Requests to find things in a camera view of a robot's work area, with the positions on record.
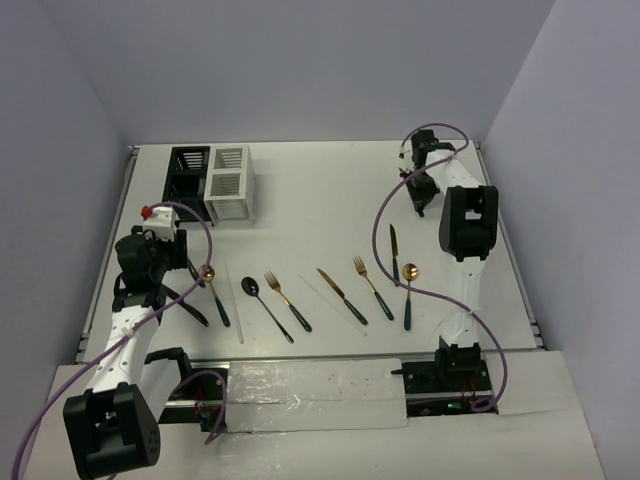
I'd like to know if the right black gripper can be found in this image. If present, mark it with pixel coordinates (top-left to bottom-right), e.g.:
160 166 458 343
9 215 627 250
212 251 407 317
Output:
401 168 440 212

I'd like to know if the gold knife green handle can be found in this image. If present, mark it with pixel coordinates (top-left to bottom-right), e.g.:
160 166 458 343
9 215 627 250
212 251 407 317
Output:
389 224 400 286
317 268 368 325

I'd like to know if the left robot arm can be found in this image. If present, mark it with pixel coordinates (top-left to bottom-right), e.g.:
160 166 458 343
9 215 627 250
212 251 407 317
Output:
63 226 196 479

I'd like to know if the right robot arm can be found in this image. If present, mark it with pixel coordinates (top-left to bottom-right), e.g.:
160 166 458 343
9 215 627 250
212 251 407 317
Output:
401 128 499 391

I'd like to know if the black knife upper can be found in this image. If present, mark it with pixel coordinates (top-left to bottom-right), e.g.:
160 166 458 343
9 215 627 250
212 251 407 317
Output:
188 258 206 288

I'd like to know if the black knife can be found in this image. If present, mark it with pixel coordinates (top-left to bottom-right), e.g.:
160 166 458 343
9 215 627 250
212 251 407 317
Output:
161 285 209 327
188 258 206 288

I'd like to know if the black knife lower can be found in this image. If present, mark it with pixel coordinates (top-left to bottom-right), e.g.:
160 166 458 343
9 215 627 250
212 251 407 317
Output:
161 285 209 327

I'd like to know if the black utensil caddy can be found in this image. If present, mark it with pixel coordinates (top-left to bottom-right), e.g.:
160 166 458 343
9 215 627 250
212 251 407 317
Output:
162 146 211 221

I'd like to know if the white utensil caddy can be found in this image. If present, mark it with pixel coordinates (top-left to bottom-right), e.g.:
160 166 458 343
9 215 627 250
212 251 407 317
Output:
203 145 256 226

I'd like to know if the black spoon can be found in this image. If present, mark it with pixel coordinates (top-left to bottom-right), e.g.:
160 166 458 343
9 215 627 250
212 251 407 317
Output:
241 276 294 344

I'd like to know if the clear chopstick left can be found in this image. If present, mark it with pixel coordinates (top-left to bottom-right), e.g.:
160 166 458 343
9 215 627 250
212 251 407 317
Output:
224 260 245 345

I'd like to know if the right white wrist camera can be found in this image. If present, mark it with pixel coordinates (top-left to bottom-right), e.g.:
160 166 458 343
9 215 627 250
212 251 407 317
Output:
398 142 407 160

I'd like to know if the gold spoon green handle left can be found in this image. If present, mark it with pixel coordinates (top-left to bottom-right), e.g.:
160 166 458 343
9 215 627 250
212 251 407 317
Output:
199 265 231 328

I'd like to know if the gold spoon green handle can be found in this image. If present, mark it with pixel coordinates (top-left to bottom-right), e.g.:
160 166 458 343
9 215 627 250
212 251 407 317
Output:
402 263 419 331
199 265 231 328

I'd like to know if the gold spoon green handle right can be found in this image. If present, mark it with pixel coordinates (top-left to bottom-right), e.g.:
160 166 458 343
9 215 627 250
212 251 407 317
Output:
402 263 419 331

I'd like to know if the gold fork green handle right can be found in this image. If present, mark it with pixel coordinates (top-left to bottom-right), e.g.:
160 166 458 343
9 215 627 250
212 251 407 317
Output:
353 256 395 321

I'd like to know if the gold fork green handle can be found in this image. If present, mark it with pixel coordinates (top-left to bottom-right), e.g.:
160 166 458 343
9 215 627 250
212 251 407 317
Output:
353 256 395 321
264 271 313 333

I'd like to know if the gold fork green handle left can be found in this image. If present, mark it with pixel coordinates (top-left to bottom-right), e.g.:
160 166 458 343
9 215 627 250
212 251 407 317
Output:
264 271 313 333

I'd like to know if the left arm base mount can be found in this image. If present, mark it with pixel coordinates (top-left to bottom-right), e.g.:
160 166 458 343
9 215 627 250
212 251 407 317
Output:
158 374 223 433

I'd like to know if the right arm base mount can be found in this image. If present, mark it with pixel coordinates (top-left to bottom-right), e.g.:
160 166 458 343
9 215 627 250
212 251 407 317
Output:
391 360 493 418

